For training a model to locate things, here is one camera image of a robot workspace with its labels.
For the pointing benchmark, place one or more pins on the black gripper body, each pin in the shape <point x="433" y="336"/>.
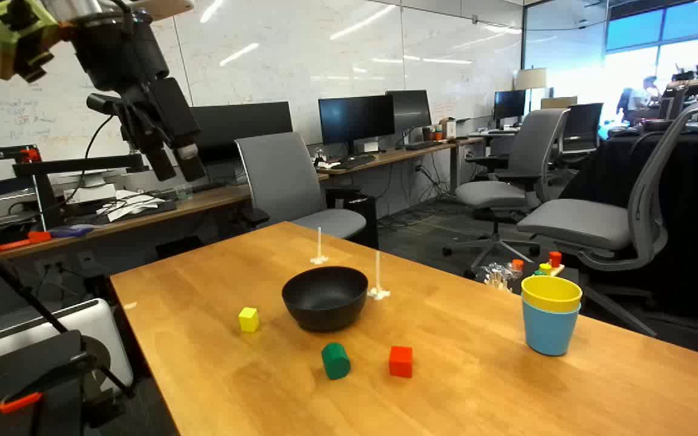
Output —
<point x="131" y="72"/>

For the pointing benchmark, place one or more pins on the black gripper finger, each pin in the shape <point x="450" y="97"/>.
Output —
<point x="160" y="160"/>
<point x="190" y="160"/>

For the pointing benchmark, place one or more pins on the yellow block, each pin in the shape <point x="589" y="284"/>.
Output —
<point x="248" y="320"/>

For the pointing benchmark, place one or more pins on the green block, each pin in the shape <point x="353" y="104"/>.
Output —
<point x="335" y="361"/>

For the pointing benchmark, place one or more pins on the orange block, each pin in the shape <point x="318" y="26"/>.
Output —
<point x="402" y="361"/>

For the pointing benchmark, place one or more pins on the black boom arm red joint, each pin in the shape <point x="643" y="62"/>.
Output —
<point x="83" y="162"/>

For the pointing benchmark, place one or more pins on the black bowl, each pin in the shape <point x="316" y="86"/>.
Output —
<point x="327" y="310"/>

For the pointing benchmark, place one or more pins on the long wooden desk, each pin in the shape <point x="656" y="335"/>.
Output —
<point x="205" y="202"/>

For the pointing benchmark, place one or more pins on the white papers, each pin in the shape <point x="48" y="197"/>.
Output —
<point x="128" y="207"/>

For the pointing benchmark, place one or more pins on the black computer monitor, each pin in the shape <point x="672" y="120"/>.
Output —
<point x="356" y="120"/>
<point x="511" y="102"/>
<point x="244" y="128"/>
<point x="411" y="109"/>
<point x="583" y="125"/>

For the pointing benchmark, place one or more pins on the grey office chair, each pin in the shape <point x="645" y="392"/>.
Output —
<point x="277" y="178"/>
<point x="575" y="220"/>
<point x="528" y="149"/>

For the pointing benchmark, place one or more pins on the red tool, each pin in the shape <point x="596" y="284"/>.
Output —
<point x="36" y="238"/>

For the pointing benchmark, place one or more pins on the clear plastic stand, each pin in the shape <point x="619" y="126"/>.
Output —
<point x="318" y="260"/>
<point x="379" y="293"/>

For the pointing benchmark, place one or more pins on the silver case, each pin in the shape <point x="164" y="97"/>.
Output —
<point x="90" y="318"/>

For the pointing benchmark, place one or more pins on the black computer tower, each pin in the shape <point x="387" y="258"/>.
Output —
<point x="362" y="211"/>

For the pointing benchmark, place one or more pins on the black diagonal rod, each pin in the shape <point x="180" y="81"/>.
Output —
<point x="11" y="276"/>

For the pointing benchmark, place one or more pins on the white table lamp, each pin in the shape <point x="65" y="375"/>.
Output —
<point x="530" y="77"/>

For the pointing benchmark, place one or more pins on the colourful peg toy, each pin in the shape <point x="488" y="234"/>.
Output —
<point x="554" y="260"/>

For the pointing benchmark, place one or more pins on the yellow plastic cup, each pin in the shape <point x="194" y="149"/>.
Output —
<point x="551" y="293"/>

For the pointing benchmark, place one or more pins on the blue plastic cup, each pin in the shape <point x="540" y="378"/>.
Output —
<point x="548" y="332"/>

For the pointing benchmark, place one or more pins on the seated person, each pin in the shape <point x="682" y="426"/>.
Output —
<point x="636" y="99"/>

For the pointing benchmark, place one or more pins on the black draped table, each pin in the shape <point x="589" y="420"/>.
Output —
<point x="689" y="202"/>

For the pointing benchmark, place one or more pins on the black camera on stand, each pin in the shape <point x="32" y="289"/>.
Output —
<point x="100" y="102"/>

